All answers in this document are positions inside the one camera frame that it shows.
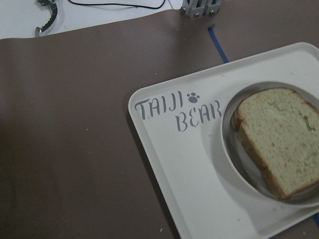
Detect white round plate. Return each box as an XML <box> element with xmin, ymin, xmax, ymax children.
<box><xmin>221</xmin><ymin>82</ymin><xmax>319</xmax><ymax>208</ymax></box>

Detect bread slice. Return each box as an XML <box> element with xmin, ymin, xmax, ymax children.
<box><xmin>231</xmin><ymin>88</ymin><xmax>319</xmax><ymax>200</ymax></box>

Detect white bear tray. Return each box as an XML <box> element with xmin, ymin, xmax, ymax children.
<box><xmin>128</xmin><ymin>43</ymin><xmax>319</xmax><ymax>239</ymax></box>

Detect metal tongs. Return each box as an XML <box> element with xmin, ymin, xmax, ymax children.
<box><xmin>34</xmin><ymin>0</ymin><xmax>59</xmax><ymax>38</ymax></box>

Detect black thin cable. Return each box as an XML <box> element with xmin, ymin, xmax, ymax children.
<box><xmin>67</xmin><ymin>0</ymin><xmax>165</xmax><ymax>10</ymax></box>

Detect grey frame bracket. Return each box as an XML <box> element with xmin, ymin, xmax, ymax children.
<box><xmin>180</xmin><ymin>0</ymin><xmax>222</xmax><ymax>19</ymax></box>

